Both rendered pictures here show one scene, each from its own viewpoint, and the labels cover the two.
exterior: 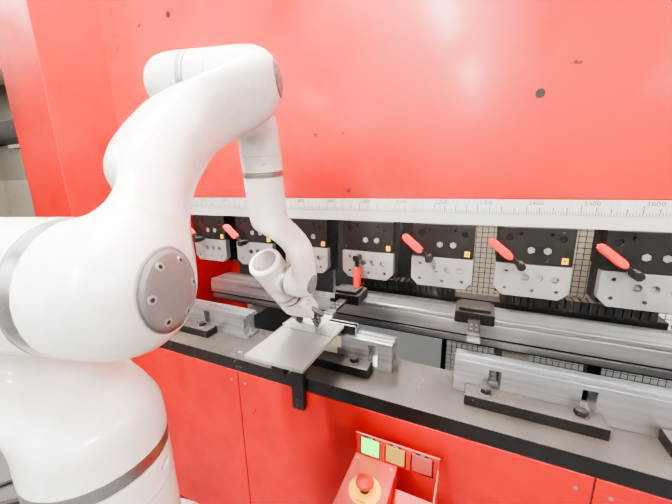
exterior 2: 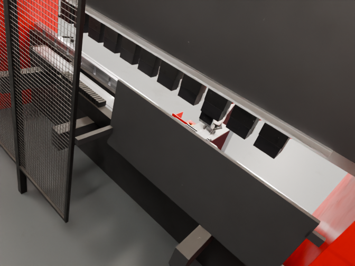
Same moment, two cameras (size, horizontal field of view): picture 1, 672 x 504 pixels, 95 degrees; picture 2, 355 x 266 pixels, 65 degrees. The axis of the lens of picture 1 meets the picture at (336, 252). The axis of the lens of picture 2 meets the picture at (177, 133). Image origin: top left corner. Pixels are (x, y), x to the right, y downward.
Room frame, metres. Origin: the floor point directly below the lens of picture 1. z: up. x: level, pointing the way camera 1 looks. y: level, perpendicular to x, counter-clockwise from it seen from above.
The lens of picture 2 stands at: (2.56, 0.03, 2.02)
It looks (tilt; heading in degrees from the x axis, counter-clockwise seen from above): 34 degrees down; 185
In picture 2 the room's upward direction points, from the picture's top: 19 degrees clockwise
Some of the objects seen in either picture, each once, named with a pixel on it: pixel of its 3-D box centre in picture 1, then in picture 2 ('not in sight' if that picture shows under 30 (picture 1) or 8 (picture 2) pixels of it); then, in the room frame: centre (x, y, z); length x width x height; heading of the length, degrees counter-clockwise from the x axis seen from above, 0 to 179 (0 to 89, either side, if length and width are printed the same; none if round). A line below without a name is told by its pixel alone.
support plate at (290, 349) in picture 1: (298, 340); (212, 127); (0.83, 0.11, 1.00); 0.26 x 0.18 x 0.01; 155
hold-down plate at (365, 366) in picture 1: (325, 359); not in sight; (0.89, 0.04, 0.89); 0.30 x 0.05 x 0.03; 65
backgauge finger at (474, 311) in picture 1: (474, 319); not in sight; (0.91, -0.44, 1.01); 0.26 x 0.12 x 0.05; 155
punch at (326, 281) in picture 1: (320, 282); (206, 118); (0.96, 0.05, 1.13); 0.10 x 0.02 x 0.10; 65
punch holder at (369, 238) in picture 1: (371, 247); (192, 88); (0.89, -0.11, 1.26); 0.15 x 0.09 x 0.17; 65
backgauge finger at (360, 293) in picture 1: (341, 299); not in sight; (1.10, -0.02, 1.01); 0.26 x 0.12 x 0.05; 155
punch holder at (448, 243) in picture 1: (443, 252); (170, 74); (0.80, -0.29, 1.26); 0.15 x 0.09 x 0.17; 65
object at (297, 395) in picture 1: (293, 381); not in sight; (0.79, 0.13, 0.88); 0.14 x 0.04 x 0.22; 155
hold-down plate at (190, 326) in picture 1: (184, 325); not in sight; (1.16, 0.62, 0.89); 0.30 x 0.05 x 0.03; 65
